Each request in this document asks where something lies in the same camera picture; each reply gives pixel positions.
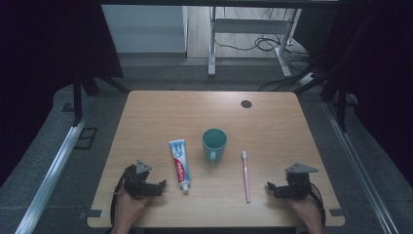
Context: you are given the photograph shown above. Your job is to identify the teal cup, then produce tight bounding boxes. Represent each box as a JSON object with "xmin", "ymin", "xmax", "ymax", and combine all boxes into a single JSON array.
[{"xmin": 202, "ymin": 128, "xmax": 229, "ymax": 164}]

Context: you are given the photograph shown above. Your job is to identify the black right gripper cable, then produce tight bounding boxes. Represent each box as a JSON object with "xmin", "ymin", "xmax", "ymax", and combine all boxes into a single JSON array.
[{"xmin": 309, "ymin": 181, "xmax": 327, "ymax": 228}]

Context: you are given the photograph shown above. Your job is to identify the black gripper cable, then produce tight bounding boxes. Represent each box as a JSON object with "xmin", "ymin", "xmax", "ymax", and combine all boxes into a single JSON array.
[
  {"xmin": 309, "ymin": 181, "xmax": 327, "ymax": 228},
  {"xmin": 109, "ymin": 167, "xmax": 131, "ymax": 226}
]

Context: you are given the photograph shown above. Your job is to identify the person's left hand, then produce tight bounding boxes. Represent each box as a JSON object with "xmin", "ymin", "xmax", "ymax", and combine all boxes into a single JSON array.
[{"xmin": 114, "ymin": 187, "xmax": 152, "ymax": 228}]

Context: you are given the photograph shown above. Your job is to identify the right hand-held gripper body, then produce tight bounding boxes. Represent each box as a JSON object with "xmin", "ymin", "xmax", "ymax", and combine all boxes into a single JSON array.
[{"xmin": 282, "ymin": 162, "xmax": 319, "ymax": 200}]

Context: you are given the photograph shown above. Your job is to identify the aluminium rail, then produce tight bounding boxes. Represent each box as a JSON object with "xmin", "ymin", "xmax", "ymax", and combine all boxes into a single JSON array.
[
  {"xmin": 322, "ymin": 100, "xmax": 393, "ymax": 234},
  {"xmin": 14, "ymin": 113, "xmax": 90, "ymax": 234}
]

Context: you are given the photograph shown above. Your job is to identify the black floor cables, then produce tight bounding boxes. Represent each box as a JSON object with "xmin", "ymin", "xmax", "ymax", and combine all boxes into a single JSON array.
[{"xmin": 213, "ymin": 8, "xmax": 315, "ymax": 93}]

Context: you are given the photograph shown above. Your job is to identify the dark curtain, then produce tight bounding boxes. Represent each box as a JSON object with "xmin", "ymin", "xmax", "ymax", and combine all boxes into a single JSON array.
[
  {"xmin": 0, "ymin": 0, "xmax": 125, "ymax": 188},
  {"xmin": 311, "ymin": 0, "xmax": 413, "ymax": 189}
]

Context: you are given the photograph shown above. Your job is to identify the person's right hand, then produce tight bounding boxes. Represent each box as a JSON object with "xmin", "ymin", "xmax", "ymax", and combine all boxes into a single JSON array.
[{"xmin": 286, "ymin": 194, "xmax": 323, "ymax": 229}]

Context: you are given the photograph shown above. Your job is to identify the white power strip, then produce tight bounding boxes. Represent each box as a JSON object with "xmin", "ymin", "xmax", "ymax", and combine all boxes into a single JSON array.
[{"xmin": 297, "ymin": 71, "xmax": 318, "ymax": 87}]

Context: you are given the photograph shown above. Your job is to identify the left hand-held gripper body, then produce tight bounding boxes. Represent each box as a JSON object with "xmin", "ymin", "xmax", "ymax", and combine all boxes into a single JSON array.
[{"xmin": 122, "ymin": 159, "xmax": 154, "ymax": 200}]

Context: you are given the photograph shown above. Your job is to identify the white desk frame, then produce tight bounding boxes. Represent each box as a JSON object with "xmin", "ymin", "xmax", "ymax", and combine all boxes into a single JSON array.
[{"xmin": 207, "ymin": 6, "xmax": 303, "ymax": 79}]

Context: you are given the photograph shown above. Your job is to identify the black floor plate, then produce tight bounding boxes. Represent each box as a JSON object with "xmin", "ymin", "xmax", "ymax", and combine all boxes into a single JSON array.
[{"xmin": 73, "ymin": 127, "xmax": 98, "ymax": 151}]

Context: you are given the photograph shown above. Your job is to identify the black metal stand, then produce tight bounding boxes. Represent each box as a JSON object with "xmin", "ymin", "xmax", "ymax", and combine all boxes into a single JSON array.
[
  {"xmin": 293, "ymin": 13, "xmax": 361, "ymax": 133},
  {"xmin": 71, "ymin": 72, "xmax": 131, "ymax": 128}
]

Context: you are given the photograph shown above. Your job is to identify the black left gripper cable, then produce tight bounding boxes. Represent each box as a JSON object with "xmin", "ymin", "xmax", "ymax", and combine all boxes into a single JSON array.
[{"xmin": 109, "ymin": 167, "xmax": 131, "ymax": 226}]

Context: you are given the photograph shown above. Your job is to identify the toothpaste tube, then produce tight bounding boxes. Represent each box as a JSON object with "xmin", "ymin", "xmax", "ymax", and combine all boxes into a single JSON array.
[{"xmin": 169, "ymin": 138, "xmax": 192, "ymax": 195}]

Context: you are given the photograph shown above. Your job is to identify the white cabinet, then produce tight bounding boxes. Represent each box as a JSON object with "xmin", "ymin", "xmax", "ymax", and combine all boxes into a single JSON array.
[{"xmin": 100, "ymin": 4, "xmax": 189, "ymax": 55}]

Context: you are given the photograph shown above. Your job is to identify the pink toothbrush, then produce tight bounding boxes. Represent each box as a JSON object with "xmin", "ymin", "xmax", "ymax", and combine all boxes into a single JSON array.
[{"xmin": 241, "ymin": 149, "xmax": 252, "ymax": 205}]

